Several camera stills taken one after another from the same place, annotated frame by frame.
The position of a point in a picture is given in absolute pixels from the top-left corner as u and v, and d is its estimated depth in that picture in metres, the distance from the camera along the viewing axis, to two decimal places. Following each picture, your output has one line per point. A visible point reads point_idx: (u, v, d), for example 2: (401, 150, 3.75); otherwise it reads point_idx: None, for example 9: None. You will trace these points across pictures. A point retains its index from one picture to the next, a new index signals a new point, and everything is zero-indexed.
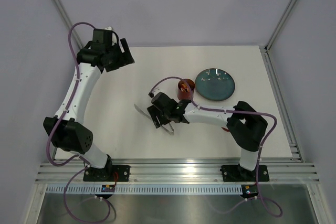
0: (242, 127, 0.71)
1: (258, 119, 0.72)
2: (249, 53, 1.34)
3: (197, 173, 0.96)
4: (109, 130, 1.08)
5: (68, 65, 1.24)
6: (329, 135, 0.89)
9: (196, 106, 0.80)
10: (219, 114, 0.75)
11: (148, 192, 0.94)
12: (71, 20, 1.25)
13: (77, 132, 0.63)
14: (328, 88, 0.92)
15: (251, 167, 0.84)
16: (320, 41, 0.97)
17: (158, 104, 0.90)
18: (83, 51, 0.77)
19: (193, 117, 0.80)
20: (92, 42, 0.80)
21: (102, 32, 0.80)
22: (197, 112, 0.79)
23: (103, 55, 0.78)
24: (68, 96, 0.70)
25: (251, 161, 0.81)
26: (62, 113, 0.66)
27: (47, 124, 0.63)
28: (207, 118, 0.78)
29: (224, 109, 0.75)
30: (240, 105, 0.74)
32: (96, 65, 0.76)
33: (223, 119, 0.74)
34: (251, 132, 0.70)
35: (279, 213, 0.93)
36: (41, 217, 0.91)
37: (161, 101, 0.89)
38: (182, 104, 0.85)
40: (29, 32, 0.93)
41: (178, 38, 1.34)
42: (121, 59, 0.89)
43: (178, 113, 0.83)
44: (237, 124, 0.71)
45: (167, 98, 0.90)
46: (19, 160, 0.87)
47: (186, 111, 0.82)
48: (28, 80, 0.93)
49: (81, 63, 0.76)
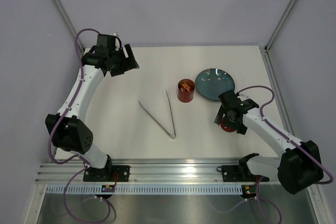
0: (296, 166, 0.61)
1: (317, 168, 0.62)
2: (248, 53, 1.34)
3: (197, 173, 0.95)
4: (109, 130, 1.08)
5: (67, 65, 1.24)
6: (330, 136, 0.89)
9: (260, 116, 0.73)
10: (281, 138, 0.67)
11: (148, 192, 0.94)
12: (71, 19, 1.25)
13: (79, 131, 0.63)
14: (329, 88, 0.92)
15: (253, 171, 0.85)
16: (320, 42, 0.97)
17: (223, 96, 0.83)
18: (87, 55, 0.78)
19: (252, 124, 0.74)
20: (96, 47, 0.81)
21: (106, 38, 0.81)
22: (258, 121, 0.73)
23: (107, 59, 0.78)
24: (71, 95, 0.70)
25: (260, 172, 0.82)
26: (64, 110, 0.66)
27: (49, 121, 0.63)
28: (265, 135, 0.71)
29: (290, 138, 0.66)
30: (307, 144, 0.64)
32: (99, 67, 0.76)
33: (282, 146, 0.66)
34: (300, 176, 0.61)
35: (278, 217, 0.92)
36: (41, 217, 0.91)
37: (228, 95, 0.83)
38: (248, 103, 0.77)
40: (28, 32, 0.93)
41: (178, 38, 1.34)
42: (125, 64, 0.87)
43: (238, 108, 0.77)
44: (294, 161, 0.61)
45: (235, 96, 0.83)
46: (20, 161, 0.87)
47: (248, 112, 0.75)
48: (28, 80, 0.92)
49: (85, 65, 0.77)
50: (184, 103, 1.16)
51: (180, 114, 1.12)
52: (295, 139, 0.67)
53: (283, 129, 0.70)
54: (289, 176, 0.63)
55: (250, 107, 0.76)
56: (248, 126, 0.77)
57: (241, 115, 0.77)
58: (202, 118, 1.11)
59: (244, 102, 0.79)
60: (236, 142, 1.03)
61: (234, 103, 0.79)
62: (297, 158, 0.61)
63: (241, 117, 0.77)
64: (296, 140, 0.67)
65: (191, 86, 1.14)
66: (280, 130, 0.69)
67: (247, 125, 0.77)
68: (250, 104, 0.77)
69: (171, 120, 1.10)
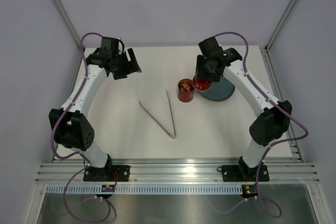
0: (270, 124, 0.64)
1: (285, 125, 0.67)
2: (248, 52, 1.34)
3: (197, 173, 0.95)
4: (109, 129, 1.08)
5: (67, 65, 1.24)
6: (329, 135, 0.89)
9: (243, 71, 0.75)
10: (260, 96, 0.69)
11: (148, 192, 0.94)
12: (71, 19, 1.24)
13: (82, 125, 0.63)
14: (328, 88, 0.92)
15: (252, 164, 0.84)
16: (319, 42, 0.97)
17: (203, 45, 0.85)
18: (91, 56, 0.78)
19: (234, 78, 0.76)
20: (100, 49, 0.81)
21: (109, 40, 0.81)
22: (240, 76, 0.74)
23: (111, 60, 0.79)
24: (75, 91, 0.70)
25: (254, 158, 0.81)
26: (69, 105, 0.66)
27: (53, 116, 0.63)
28: (245, 91, 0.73)
29: (269, 97, 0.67)
30: (284, 103, 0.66)
32: (103, 66, 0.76)
33: (261, 104, 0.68)
34: (270, 130, 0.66)
35: (277, 212, 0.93)
36: (41, 217, 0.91)
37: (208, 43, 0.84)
38: (232, 54, 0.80)
40: (28, 32, 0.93)
41: (178, 37, 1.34)
42: (127, 67, 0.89)
43: (219, 59, 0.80)
44: (269, 119, 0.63)
45: (218, 45, 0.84)
46: (20, 160, 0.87)
47: (231, 65, 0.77)
48: (28, 80, 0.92)
49: (90, 64, 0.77)
50: (184, 103, 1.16)
51: (180, 114, 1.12)
52: (273, 98, 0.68)
53: (264, 88, 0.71)
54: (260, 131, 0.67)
55: (233, 59, 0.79)
56: (229, 78, 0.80)
57: (222, 65, 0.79)
58: (202, 118, 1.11)
59: (227, 52, 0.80)
60: (236, 141, 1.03)
61: (217, 53, 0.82)
62: (273, 116, 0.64)
63: (222, 68, 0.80)
64: (274, 99, 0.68)
65: (191, 86, 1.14)
66: (260, 88, 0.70)
67: (228, 77, 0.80)
68: (232, 55, 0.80)
69: (171, 120, 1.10)
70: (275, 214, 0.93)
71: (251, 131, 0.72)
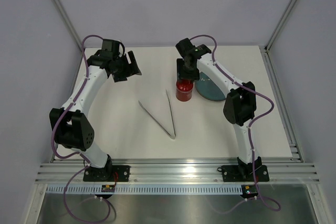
0: (238, 101, 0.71)
1: (252, 103, 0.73)
2: (249, 52, 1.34)
3: (197, 173, 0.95)
4: (109, 129, 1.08)
5: (66, 65, 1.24)
6: (329, 135, 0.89)
9: (212, 61, 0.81)
10: (227, 81, 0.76)
11: (148, 192, 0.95)
12: (71, 19, 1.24)
13: (82, 124, 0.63)
14: (328, 88, 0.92)
15: (248, 160, 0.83)
16: (318, 42, 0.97)
17: (179, 48, 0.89)
18: (92, 57, 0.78)
19: (206, 68, 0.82)
20: (101, 51, 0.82)
21: (111, 42, 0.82)
22: (210, 66, 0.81)
23: (111, 62, 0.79)
24: (76, 91, 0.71)
25: (242, 149, 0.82)
26: (69, 104, 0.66)
27: (53, 116, 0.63)
28: (216, 78, 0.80)
29: (234, 80, 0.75)
30: (247, 83, 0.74)
32: (104, 68, 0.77)
33: (228, 87, 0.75)
34: (239, 109, 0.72)
35: (276, 206, 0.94)
36: (41, 217, 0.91)
37: (182, 44, 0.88)
38: (202, 49, 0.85)
40: (28, 32, 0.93)
41: (178, 37, 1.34)
42: (127, 69, 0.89)
43: (191, 54, 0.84)
44: (235, 97, 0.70)
45: (190, 44, 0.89)
46: (20, 160, 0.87)
47: (201, 57, 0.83)
48: (28, 80, 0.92)
49: (91, 65, 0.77)
50: (183, 103, 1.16)
51: (180, 114, 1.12)
52: (238, 80, 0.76)
53: (230, 73, 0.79)
54: (230, 110, 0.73)
55: (203, 53, 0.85)
56: (201, 70, 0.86)
57: (195, 60, 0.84)
58: (202, 118, 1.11)
59: (197, 48, 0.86)
60: (235, 141, 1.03)
61: (189, 50, 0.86)
62: (239, 95, 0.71)
63: (195, 62, 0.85)
64: (240, 82, 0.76)
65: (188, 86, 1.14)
66: (226, 73, 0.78)
67: (200, 68, 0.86)
68: (203, 50, 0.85)
69: (171, 120, 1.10)
70: (275, 208, 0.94)
71: (225, 114, 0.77)
